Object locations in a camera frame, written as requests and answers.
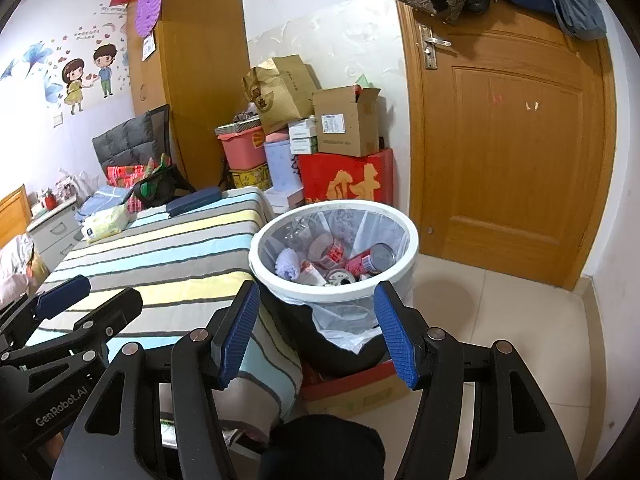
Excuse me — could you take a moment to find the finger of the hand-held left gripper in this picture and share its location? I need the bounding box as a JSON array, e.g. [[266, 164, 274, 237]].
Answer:
[[0, 287, 144, 383], [0, 275, 92, 348]]

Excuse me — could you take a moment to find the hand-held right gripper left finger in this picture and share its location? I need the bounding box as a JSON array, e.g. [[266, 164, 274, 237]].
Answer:
[[50, 280, 262, 480]]

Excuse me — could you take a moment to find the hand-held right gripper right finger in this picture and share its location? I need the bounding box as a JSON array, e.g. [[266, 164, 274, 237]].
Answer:
[[373, 281, 566, 480]]

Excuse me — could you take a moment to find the white rimmed trash bin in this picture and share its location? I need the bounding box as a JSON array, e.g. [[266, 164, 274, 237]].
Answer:
[[248, 200, 420, 377]]

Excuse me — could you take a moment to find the lavender ribbed foam sleeve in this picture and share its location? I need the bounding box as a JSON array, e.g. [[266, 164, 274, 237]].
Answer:
[[274, 247, 303, 281]]

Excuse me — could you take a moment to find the pink strawberry milk carton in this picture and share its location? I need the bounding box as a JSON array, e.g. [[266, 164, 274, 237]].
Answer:
[[299, 260, 333, 287]]

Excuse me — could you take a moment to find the clear bottle with red cap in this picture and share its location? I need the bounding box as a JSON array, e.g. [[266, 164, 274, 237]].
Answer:
[[279, 214, 326, 248]]

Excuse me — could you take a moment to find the pink bedding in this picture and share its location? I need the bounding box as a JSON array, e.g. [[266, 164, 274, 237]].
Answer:
[[0, 232, 51, 301]]

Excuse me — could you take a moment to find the grey nightstand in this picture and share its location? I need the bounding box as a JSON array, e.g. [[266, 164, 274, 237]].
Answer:
[[26, 200, 85, 272]]

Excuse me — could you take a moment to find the pale green tissue pack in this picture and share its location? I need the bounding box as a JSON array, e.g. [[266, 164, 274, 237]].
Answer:
[[81, 204, 133, 244]]

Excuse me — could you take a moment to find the wooden headboard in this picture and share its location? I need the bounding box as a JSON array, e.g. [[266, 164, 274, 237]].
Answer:
[[0, 184, 33, 248]]

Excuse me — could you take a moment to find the blue folded cloth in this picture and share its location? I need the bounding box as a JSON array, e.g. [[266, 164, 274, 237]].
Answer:
[[75, 185, 133, 223]]

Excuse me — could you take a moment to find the white plastic bag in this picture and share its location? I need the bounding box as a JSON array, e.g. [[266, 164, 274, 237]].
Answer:
[[57, 167, 96, 198]]

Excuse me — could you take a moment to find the red patterned folded cloth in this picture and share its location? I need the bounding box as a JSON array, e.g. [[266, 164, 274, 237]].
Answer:
[[106, 164, 146, 188]]

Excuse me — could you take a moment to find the navy glasses case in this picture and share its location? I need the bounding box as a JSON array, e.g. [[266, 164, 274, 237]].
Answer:
[[165, 186, 223, 218]]

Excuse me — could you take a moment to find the person's dark trouser knee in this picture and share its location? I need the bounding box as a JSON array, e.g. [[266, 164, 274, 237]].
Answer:
[[257, 412, 386, 480]]

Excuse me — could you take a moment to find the pale lilac flat box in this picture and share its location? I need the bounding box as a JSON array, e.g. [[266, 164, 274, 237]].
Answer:
[[264, 187, 306, 211]]

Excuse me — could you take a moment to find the yellow patterned box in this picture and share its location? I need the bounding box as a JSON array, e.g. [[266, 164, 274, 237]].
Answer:
[[229, 165, 273, 191]]

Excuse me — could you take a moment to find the red gift box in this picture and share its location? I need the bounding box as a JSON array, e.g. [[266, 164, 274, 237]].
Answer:
[[297, 148, 395, 206]]

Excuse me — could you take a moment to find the grey quilted cushion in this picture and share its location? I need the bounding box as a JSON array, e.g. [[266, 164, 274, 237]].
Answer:
[[91, 111, 153, 166]]

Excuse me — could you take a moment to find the lilac plastic container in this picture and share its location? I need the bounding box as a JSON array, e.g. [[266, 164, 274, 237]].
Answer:
[[263, 140, 303, 192]]

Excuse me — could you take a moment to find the pink plastic tub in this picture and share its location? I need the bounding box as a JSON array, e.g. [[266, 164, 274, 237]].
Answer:
[[216, 127, 268, 171]]

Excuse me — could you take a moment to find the black mesh chair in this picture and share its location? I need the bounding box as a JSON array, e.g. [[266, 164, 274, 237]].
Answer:
[[147, 103, 172, 161]]

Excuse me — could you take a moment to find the open cardboard box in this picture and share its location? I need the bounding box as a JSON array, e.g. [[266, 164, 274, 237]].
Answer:
[[312, 85, 382, 158]]

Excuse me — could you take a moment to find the flat patterned box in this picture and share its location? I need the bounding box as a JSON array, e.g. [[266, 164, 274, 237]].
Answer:
[[216, 120, 263, 136]]

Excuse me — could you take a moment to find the wooden door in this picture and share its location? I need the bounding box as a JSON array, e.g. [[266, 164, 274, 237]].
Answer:
[[385, 0, 618, 291]]

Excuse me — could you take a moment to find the wooden wardrobe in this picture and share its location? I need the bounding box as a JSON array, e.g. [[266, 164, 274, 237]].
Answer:
[[125, 0, 251, 193]]

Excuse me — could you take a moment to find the gold paper bag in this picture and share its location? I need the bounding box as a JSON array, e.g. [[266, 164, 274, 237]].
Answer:
[[242, 55, 321, 136]]

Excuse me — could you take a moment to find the purple round mat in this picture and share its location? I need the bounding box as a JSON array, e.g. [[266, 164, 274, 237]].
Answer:
[[135, 0, 167, 38]]

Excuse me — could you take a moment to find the blue denim hanging bag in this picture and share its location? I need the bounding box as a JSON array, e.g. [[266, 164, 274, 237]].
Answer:
[[546, 0, 607, 42]]

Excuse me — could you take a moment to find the cartoon couple wall sticker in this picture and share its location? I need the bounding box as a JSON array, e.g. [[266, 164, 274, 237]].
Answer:
[[60, 44, 121, 116]]

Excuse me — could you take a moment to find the metal door handle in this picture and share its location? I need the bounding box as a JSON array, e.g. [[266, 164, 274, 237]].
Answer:
[[417, 24, 452, 70]]

